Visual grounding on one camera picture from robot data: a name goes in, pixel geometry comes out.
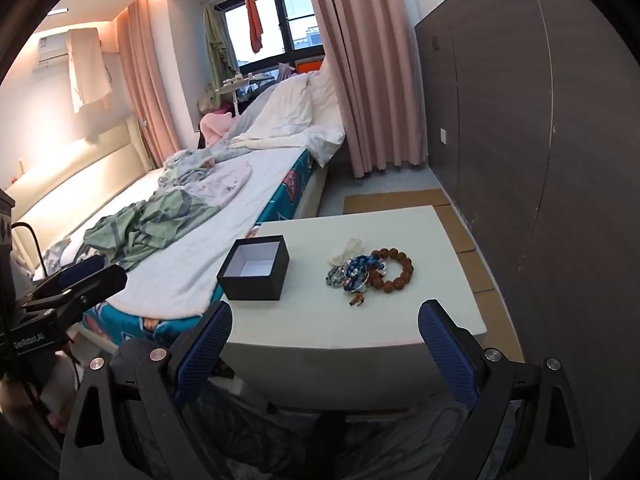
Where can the white pillow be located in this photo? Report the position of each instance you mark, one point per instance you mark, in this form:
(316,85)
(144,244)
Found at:
(290,110)

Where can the white air conditioner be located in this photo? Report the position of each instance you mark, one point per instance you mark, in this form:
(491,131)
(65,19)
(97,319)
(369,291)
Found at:
(50,52)

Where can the dark cloth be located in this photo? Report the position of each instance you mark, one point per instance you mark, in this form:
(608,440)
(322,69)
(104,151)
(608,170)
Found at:
(300,440)

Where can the blue cartoon bedsheet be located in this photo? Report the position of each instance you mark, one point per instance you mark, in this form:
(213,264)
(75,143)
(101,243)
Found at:
(280,200)

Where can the green striped cloth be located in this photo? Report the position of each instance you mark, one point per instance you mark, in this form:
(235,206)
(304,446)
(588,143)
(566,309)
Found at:
(140,230)

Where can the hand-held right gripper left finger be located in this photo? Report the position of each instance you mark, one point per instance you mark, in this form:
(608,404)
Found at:
(205,350)

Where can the flattened cardboard sheet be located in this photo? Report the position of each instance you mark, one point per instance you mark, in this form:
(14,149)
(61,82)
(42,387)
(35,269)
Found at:
(400,200)

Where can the black square box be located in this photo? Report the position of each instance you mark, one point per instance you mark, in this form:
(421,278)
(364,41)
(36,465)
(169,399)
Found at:
(250,287)

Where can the narrow pink curtain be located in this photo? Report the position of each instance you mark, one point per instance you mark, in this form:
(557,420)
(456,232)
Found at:
(155,85)

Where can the bed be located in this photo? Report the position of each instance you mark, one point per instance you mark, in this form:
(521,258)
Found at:
(312,190)

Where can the orange box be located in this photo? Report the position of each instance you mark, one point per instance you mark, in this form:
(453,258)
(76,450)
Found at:
(309,67)

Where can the wide pink curtain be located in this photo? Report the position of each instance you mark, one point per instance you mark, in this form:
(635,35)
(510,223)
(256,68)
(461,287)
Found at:
(370,85)

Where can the white floor stand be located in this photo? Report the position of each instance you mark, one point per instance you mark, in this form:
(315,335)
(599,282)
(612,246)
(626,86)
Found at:
(235,87)

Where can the white low table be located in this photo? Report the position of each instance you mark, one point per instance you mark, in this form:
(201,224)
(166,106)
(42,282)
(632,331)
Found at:
(310,330)

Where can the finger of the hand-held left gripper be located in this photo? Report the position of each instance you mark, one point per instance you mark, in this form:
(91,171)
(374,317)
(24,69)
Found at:
(80,267)
(95,285)

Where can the white hanging shirt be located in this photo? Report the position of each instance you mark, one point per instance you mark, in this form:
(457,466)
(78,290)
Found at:
(87,70)

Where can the white floral garment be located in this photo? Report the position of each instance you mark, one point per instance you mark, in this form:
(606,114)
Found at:
(225,182)

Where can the pink plush toy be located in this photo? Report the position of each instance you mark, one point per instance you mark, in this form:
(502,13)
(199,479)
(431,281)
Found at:
(215,127)

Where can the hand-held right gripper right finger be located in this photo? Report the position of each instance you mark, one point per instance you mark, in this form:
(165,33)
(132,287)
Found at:
(445,355)

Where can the beige headboard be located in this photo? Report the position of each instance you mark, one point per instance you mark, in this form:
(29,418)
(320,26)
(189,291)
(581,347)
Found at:
(75,180)

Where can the white wall socket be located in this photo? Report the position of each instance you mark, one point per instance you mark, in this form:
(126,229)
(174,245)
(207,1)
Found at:
(443,137)

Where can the orange hanging towel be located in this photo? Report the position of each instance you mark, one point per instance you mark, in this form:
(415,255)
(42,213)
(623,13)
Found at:
(254,20)

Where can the silver bangle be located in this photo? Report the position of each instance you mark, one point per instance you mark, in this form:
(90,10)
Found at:
(372,280)

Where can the green hanging towel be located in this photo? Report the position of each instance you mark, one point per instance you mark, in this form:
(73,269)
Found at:
(219,40)

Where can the window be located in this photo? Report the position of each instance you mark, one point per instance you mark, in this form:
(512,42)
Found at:
(280,25)

